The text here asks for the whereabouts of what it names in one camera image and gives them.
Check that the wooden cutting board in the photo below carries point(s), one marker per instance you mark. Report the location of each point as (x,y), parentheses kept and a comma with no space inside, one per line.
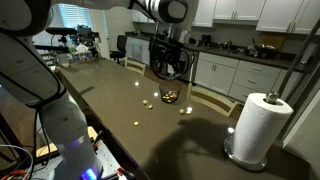
(271,40)

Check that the metal paper towel holder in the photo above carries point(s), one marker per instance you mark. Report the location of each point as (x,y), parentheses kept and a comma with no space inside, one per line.
(246,165)

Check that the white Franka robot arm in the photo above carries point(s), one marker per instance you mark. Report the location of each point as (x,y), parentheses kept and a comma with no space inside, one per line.
(23,73)

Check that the kitchen faucet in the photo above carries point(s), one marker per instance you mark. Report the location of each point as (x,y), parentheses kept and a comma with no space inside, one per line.
(228,45)

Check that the white upper cabinet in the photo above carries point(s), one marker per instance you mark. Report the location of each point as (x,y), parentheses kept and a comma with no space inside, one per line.
(205,13)
(240,10)
(283,15)
(141,17)

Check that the white lower cabinet run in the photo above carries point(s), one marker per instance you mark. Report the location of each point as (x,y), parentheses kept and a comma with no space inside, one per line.
(216,76)

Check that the beige wooden chair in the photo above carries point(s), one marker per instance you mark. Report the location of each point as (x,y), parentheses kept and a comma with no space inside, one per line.
(213,95)
(135,62)

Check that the black camera rig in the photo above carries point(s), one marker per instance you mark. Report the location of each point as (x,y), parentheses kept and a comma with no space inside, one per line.
(85,33)

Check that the black cooking pan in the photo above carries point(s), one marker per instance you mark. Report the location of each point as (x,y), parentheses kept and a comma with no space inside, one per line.
(263,50)

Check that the black camera stand bar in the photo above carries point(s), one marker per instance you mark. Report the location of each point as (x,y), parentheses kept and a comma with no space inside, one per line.
(61,31)

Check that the dark kitchen countertop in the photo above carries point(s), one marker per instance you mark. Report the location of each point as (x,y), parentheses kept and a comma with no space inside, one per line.
(266,61)

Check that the black office chair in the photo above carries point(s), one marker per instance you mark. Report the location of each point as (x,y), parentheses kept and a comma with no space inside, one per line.
(121,43)

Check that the grey tripod pole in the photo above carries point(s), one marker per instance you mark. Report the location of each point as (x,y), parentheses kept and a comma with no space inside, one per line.
(300,58)

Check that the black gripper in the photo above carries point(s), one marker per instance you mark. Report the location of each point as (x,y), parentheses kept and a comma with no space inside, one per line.
(168,51)

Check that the white paper towel roll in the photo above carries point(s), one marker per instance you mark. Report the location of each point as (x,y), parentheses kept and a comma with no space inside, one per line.
(256,130)

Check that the small yellow round object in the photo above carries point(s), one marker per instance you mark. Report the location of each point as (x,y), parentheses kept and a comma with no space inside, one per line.
(145,102)
(136,123)
(150,106)
(182,111)

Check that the black red clamp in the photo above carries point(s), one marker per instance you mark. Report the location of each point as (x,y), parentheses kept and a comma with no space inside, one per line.
(121,173)

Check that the window blinds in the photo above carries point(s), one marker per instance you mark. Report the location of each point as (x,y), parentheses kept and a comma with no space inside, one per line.
(75,15)

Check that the aluminium breadboard base plate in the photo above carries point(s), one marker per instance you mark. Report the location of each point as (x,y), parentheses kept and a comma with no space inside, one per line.
(110,160)

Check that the light wooden board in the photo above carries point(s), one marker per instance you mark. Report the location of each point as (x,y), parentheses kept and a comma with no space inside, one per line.
(43,150)

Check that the black coffee maker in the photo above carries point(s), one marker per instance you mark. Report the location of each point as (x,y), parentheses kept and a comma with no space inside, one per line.
(206,40)

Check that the tissue box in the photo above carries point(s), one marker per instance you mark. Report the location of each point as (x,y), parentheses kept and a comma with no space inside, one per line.
(81,55)

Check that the yellow object in basket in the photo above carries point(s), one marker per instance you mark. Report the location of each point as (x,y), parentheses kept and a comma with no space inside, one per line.
(170,93)
(174,96)
(164,97)
(169,100)

